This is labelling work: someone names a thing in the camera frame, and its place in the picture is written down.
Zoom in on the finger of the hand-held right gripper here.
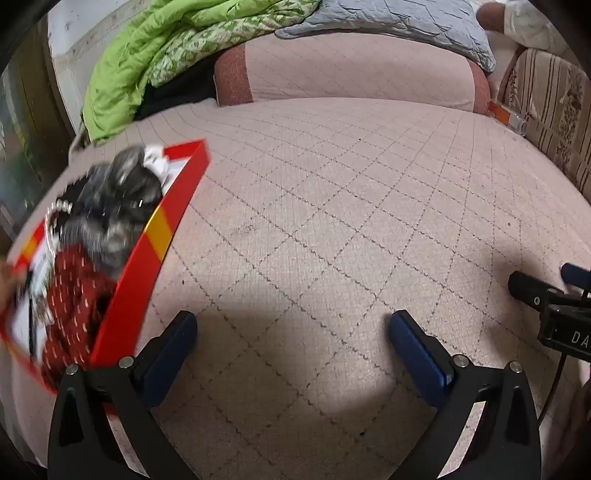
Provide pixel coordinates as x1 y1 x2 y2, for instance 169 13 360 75
561 263 591 291
508 271 566 308

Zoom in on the pink bolster with red ends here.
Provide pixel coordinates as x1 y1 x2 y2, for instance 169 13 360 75
475 1 509 33
213 32 491 114

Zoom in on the red cardboard box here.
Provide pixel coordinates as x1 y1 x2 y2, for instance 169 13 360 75
0 138 209 395

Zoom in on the wooden door with glass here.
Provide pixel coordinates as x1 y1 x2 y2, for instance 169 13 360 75
0 28 75 241

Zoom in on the white dotted scrunchie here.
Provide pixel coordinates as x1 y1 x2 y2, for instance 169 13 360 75
141 144 171 178

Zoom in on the orange and clear packet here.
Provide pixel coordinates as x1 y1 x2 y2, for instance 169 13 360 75
487 100 529 134

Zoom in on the grey quilted pillow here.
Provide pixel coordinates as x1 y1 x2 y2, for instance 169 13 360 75
276 0 497 75

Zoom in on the grey fluffy scrunchie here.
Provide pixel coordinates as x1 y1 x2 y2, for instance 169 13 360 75
60 147 164 282

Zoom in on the pink quilted bed cover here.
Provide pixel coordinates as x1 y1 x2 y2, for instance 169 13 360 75
9 95 591 480

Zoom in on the striped floral cushion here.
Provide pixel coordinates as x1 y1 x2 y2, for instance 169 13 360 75
501 46 591 204

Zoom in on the dark cloth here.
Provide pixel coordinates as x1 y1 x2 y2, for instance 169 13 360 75
136 55 218 121

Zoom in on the red polka dot scrunchie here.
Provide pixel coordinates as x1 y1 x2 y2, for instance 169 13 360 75
41 242 118 384

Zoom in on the white pearl bracelet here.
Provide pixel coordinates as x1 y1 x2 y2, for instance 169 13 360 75
41 200 72 259

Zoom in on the white patterned cloth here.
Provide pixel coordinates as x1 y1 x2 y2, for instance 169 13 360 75
501 0 568 49

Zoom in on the green quilt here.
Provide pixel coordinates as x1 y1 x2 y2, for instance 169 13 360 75
81 0 321 144

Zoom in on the black cable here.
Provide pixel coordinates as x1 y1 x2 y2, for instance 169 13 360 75
538 355 566 425

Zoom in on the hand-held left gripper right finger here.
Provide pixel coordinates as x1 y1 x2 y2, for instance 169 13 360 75
388 310 542 480

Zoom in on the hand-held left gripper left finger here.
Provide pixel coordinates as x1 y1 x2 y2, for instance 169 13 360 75
47 310 199 480

